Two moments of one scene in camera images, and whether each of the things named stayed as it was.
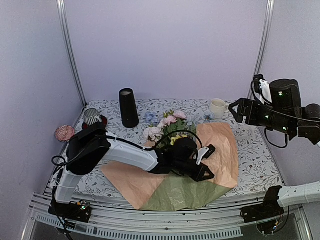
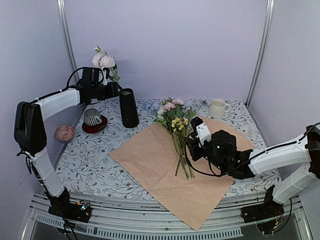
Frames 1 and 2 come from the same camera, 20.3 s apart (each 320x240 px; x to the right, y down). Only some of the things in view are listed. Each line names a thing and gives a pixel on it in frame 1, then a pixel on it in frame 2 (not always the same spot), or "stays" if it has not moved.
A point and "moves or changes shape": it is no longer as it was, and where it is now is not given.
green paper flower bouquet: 161,131 moves or changes shape
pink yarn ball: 64,133 stays
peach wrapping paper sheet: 137,183 -> 150,158
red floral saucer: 96,126 stays
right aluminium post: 257,67 stays
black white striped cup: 91,116 stays
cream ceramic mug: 218,107 stays
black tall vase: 129,110 stays
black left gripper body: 180,167 -> 103,94
